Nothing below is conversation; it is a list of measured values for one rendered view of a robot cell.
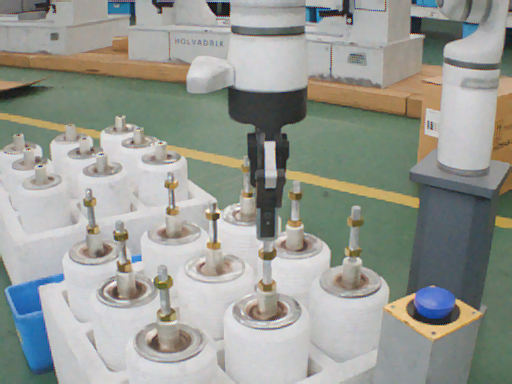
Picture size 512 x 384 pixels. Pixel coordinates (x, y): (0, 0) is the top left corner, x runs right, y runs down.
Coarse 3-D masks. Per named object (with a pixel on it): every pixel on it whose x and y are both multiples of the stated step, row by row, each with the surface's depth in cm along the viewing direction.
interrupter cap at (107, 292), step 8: (104, 280) 73; (112, 280) 74; (136, 280) 74; (144, 280) 74; (152, 280) 74; (96, 288) 72; (104, 288) 72; (112, 288) 72; (136, 288) 73; (144, 288) 72; (152, 288) 72; (104, 296) 70; (112, 296) 70; (120, 296) 71; (128, 296) 71; (136, 296) 71; (144, 296) 71; (152, 296) 70; (104, 304) 69; (112, 304) 69; (120, 304) 69; (128, 304) 69; (136, 304) 69; (144, 304) 69
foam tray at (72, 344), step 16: (48, 288) 86; (64, 288) 86; (256, 288) 89; (48, 304) 82; (64, 304) 82; (176, 304) 83; (48, 320) 85; (64, 320) 78; (64, 336) 75; (80, 336) 75; (64, 352) 79; (80, 352) 72; (96, 352) 72; (320, 352) 73; (368, 352) 72; (64, 368) 82; (80, 368) 70; (96, 368) 69; (224, 368) 75; (320, 368) 71; (336, 368) 70; (352, 368) 70; (368, 368) 70
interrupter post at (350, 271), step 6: (348, 264) 72; (354, 264) 72; (360, 264) 73; (342, 270) 74; (348, 270) 73; (354, 270) 72; (342, 276) 74; (348, 276) 73; (354, 276) 73; (342, 282) 74; (348, 282) 73; (354, 282) 73
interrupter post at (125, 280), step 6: (132, 270) 71; (120, 276) 70; (126, 276) 70; (132, 276) 71; (120, 282) 70; (126, 282) 70; (132, 282) 71; (120, 288) 71; (126, 288) 71; (132, 288) 71; (120, 294) 71; (126, 294) 71; (132, 294) 71
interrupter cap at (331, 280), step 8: (328, 272) 76; (336, 272) 76; (360, 272) 76; (368, 272) 76; (320, 280) 74; (328, 280) 74; (336, 280) 75; (360, 280) 75; (368, 280) 74; (376, 280) 74; (328, 288) 72; (336, 288) 72; (344, 288) 73; (352, 288) 73; (360, 288) 73; (368, 288) 72; (376, 288) 72; (336, 296) 71; (344, 296) 71; (352, 296) 71; (360, 296) 71; (368, 296) 71
